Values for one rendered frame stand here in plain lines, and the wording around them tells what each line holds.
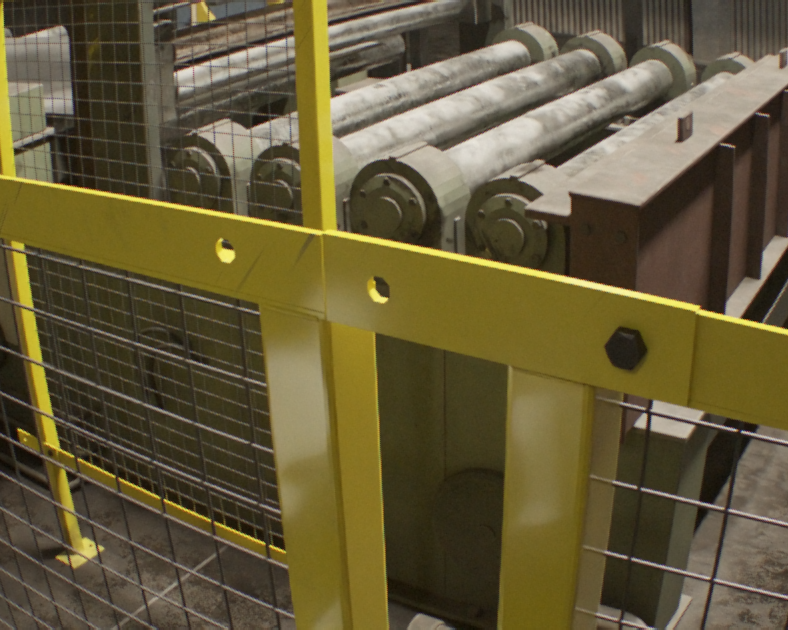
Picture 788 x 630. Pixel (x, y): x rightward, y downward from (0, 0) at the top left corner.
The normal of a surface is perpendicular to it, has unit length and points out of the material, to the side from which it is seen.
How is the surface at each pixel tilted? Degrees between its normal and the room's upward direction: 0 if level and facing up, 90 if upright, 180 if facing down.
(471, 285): 90
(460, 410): 90
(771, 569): 0
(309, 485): 90
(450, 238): 90
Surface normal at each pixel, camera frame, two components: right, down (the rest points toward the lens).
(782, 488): -0.04, -0.91
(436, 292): -0.55, 0.36
